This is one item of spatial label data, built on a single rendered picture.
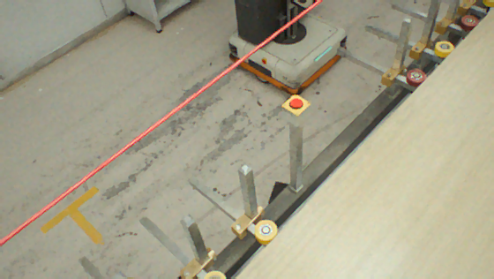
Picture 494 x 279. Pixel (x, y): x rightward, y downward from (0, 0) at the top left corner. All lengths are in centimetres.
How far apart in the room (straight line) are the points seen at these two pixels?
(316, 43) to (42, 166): 206
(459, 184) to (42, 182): 248
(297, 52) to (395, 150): 152
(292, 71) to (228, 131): 60
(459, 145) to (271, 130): 146
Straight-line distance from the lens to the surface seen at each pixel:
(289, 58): 309
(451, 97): 205
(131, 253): 268
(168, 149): 302
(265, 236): 156
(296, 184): 183
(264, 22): 305
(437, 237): 164
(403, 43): 208
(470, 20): 248
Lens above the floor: 230
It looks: 51 degrees down
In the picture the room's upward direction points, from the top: 7 degrees counter-clockwise
